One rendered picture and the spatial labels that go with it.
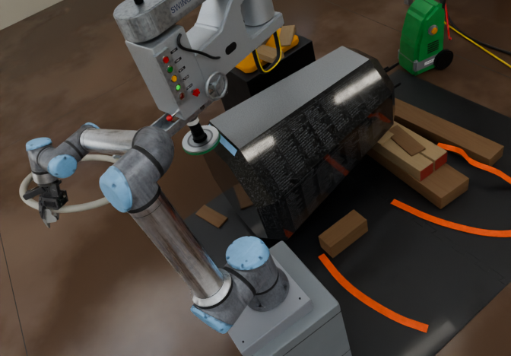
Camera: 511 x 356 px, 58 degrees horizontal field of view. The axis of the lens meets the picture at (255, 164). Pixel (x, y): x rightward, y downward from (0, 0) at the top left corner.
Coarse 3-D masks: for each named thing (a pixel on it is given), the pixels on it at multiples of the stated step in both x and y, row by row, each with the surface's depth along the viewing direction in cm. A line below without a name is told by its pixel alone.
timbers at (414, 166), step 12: (408, 132) 316; (384, 144) 314; (396, 144) 312; (432, 144) 304; (384, 156) 319; (396, 156) 305; (408, 156) 301; (420, 156) 299; (432, 156) 297; (444, 156) 297; (408, 168) 300; (420, 168) 292; (432, 168) 297; (420, 180) 297
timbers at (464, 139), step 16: (400, 112) 349; (416, 112) 345; (416, 128) 338; (432, 128) 330; (448, 128) 326; (448, 144) 321; (464, 144) 312; (480, 144) 309; (496, 144) 306; (384, 160) 322; (480, 160) 305; (496, 160) 306; (400, 176) 315; (432, 176) 298; (448, 176) 295; (464, 176) 292; (432, 192) 290; (448, 192) 286
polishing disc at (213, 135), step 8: (208, 128) 260; (184, 136) 260; (208, 136) 255; (216, 136) 253; (184, 144) 256; (192, 144) 254; (200, 144) 252; (208, 144) 250; (192, 152) 250; (200, 152) 249
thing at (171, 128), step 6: (216, 96) 246; (210, 102) 244; (204, 108) 242; (168, 114) 240; (192, 114) 237; (162, 120) 238; (180, 120) 232; (186, 120) 236; (162, 126) 239; (168, 126) 238; (174, 126) 231; (180, 126) 234; (168, 132) 229; (174, 132) 232; (114, 156) 223; (120, 156) 226
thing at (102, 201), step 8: (88, 160) 226; (96, 160) 226; (104, 160) 226; (112, 160) 224; (32, 176) 208; (24, 184) 201; (24, 192) 195; (24, 200) 191; (32, 200) 189; (96, 200) 190; (104, 200) 191; (64, 208) 185; (72, 208) 186; (80, 208) 187; (88, 208) 188
